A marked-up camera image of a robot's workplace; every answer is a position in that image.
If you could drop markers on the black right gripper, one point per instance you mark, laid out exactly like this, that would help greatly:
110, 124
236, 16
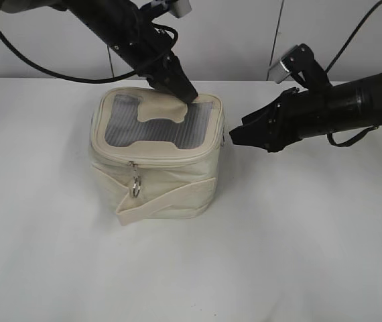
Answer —
292, 117

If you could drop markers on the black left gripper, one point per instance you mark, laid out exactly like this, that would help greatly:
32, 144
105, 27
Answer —
147, 48

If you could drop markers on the cream bag with silver window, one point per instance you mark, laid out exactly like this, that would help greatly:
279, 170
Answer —
155, 156

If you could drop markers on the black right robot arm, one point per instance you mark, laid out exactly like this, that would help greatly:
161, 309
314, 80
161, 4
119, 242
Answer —
344, 113

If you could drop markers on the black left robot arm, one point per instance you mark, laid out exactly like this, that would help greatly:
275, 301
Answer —
92, 14

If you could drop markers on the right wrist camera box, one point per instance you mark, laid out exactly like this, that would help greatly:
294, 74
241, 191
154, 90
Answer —
300, 64

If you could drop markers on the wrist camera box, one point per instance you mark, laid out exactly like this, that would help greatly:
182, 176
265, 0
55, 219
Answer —
156, 8
300, 64

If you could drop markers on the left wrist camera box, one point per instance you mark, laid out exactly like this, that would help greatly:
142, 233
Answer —
156, 8

